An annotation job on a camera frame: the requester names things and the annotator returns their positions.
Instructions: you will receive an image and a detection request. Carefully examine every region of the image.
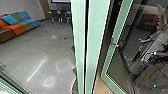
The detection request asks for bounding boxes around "green glass door with handle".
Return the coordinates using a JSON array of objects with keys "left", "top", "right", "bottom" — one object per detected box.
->
[{"left": 99, "top": 0, "right": 168, "bottom": 94}]

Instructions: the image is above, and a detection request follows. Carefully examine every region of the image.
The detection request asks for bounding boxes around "brown wooden room door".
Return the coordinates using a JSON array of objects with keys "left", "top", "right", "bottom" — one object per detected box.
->
[{"left": 38, "top": 0, "right": 50, "bottom": 15}]

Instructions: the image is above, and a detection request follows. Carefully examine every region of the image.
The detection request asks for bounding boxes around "small brown wooden table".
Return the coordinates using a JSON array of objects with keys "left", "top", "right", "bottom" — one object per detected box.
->
[{"left": 65, "top": 11, "right": 73, "bottom": 24}]

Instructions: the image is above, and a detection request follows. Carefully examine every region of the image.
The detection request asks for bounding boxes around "dark chair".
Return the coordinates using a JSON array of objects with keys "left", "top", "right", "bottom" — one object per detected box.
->
[
  {"left": 46, "top": 10, "right": 54, "bottom": 21},
  {"left": 59, "top": 10, "right": 67, "bottom": 23},
  {"left": 52, "top": 10, "right": 61, "bottom": 22}
]

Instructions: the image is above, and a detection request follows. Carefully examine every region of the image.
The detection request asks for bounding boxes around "grey stone angel statue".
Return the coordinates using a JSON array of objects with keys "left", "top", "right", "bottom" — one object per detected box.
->
[{"left": 128, "top": 29, "right": 168, "bottom": 76}]

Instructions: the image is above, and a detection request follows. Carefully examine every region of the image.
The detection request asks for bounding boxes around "multicoloured modular sofa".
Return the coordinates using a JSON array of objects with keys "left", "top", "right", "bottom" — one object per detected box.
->
[{"left": 0, "top": 10, "right": 41, "bottom": 45}]

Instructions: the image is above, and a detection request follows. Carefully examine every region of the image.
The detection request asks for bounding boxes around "blue sofa cushion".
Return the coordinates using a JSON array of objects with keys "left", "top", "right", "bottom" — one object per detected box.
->
[{"left": 0, "top": 14, "right": 20, "bottom": 26}]

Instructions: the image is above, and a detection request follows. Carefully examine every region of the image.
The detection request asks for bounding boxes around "green glass door without handle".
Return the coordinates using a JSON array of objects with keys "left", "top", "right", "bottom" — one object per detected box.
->
[{"left": 70, "top": 0, "right": 112, "bottom": 94}]

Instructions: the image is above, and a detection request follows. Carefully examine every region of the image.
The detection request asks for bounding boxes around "green door frame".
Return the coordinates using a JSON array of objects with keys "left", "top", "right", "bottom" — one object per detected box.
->
[{"left": 0, "top": 64, "right": 22, "bottom": 94}]

